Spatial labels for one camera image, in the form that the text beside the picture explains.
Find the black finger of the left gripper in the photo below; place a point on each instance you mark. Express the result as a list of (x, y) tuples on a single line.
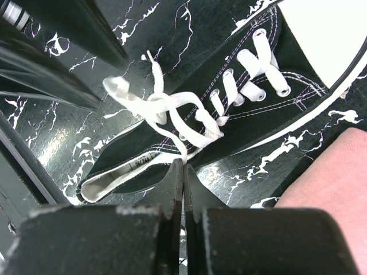
[(83, 23), (23, 63)]

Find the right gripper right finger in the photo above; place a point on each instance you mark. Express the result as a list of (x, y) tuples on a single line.
[(224, 240)]

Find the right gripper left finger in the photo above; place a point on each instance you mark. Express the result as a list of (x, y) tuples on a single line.
[(141, 239)]

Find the black sneaker with white laces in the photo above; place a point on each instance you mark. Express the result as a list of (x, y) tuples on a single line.
[(283, 65)]

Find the pink mario t-shirt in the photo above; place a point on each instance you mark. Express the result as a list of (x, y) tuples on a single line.
[(336, 183)]

